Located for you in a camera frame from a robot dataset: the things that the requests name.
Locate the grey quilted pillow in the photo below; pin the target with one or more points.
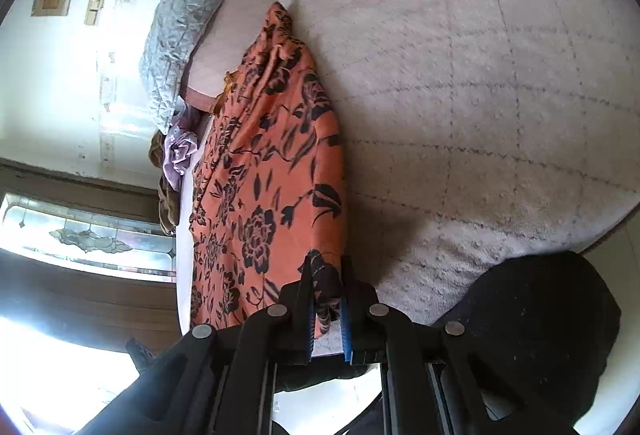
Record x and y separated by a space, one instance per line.
195 15

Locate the stained glass window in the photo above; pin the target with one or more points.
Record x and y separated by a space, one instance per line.
85 235

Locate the beige wall switch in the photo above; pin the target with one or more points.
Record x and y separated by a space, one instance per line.
96 6

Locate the orange black floral garment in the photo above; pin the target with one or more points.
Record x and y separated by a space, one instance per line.
260 175

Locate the person's black clothing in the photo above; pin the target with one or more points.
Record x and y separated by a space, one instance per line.
540 340

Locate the white fleece checked blanket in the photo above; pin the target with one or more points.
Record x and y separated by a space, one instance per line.
475 90

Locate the brown cloth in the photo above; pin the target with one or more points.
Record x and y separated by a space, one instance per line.
169 210

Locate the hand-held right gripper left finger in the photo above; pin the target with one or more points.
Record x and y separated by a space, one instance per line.
309 315

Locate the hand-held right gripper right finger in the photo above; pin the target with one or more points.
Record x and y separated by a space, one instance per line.
347 325

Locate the purple crumpled cloth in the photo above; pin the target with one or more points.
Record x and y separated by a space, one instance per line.
177 152

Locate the pink mattress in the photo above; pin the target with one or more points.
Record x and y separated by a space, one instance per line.
235 25

